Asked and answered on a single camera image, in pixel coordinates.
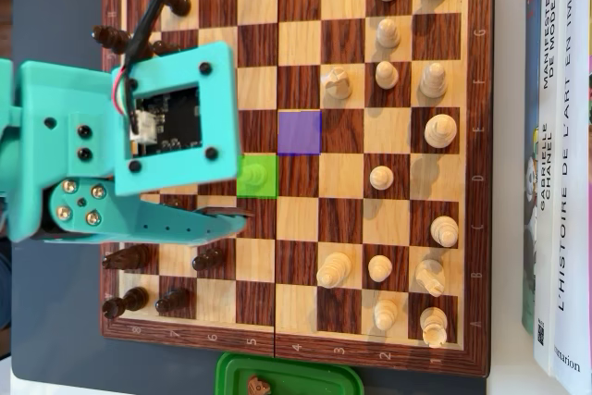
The white chess knight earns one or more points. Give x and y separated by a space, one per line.
430 275
337 84

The dark brown chess king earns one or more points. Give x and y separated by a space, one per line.
108 36

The dark brown chess rook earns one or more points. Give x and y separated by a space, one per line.
128 301

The white chess rook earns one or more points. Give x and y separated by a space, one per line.
433 324

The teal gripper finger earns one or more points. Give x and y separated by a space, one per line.
185 228

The dark grey table mat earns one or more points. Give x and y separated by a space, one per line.
60 6

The blue illustrated book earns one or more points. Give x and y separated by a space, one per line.
529 275

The dark rounded object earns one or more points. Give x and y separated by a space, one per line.
3 284

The wooden folding chessboard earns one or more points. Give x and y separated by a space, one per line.
342 219

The white chess bishop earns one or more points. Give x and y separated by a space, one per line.
433 82
444 230

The dark brown chess knight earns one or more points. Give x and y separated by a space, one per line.
131 257

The teal camera mount with circuit board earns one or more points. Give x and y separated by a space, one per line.
217 103

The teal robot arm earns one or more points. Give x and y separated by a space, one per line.
9 145

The white chess king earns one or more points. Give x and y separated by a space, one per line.
440 131

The white Gabrielle Chanel book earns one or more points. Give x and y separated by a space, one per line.
546 90

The green plastic tray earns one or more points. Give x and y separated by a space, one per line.
314 381

